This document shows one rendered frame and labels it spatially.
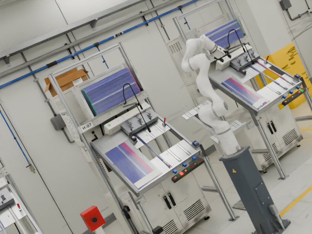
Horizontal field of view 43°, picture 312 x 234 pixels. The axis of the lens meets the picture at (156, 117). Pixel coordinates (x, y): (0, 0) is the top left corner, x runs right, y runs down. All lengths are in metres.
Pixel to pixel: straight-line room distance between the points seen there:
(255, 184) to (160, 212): 0.99
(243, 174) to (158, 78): 2.88
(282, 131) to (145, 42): 2.30
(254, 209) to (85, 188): 2.55
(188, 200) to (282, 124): 1.43
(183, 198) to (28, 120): 2.19
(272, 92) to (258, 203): 1.42
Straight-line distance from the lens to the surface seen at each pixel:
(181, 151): 3.49
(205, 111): 2.98
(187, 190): 3.80
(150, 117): 3.70
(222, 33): 4.42
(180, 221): 3.79
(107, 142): 3.60
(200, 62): 2.99
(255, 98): 4.05
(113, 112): 3.67
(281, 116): 4.55
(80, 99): 3.60
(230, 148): 3.03
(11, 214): 3.30
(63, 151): 5.03
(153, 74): 5.58
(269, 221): 3.23
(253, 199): 3.14
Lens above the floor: 1.60
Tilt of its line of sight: 7 degrees down
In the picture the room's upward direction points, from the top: 27 degrees counter-clockwise
